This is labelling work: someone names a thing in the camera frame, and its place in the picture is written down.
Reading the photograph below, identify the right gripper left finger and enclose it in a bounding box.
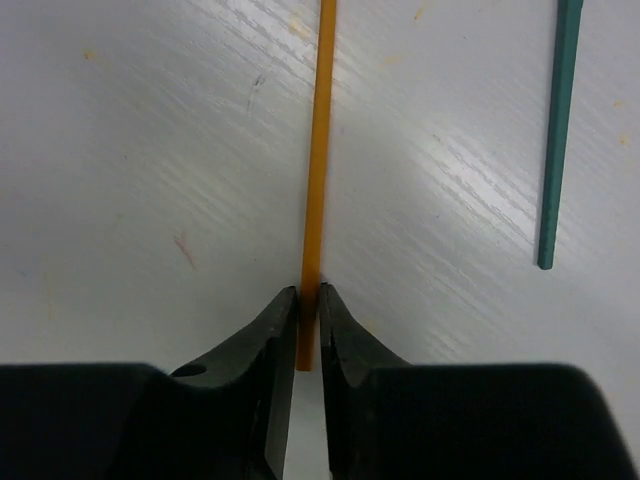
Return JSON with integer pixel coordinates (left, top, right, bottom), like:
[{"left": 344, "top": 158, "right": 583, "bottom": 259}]
[{"left": 1, "top": 287, "right": 298, "bottom": 479}]

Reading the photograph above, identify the teal chopstick crossing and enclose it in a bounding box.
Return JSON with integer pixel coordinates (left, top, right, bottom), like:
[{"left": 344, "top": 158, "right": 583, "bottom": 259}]
[{"left": 537, "top": 0, "right": 584, "bottom": 270}]

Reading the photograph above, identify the orange chopstick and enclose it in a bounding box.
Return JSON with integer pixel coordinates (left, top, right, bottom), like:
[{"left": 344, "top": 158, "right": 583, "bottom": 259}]
[{"left": 296, "top": 0, "right": 338, "bottom": 372}]

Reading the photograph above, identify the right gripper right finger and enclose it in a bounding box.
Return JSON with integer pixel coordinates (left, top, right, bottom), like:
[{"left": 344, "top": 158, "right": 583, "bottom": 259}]
[{"left": 319, "top": 284, "right": 637, "bottom": 479}]

